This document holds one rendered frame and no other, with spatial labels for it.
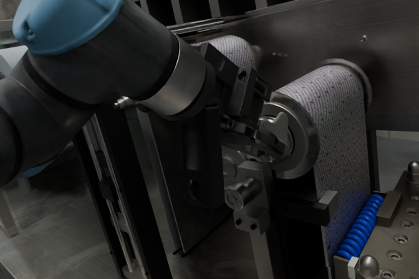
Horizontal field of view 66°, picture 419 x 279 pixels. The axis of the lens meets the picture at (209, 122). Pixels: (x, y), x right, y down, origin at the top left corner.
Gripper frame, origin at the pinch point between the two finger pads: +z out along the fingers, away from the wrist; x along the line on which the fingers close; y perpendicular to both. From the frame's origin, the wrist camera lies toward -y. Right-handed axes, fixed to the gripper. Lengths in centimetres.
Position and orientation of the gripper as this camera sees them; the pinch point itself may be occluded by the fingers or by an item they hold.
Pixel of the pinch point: (270, 156)
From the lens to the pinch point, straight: 48.3
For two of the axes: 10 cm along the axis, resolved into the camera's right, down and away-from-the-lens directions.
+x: -7.4, -0.3, 6.7
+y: 2.6, -9.4, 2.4
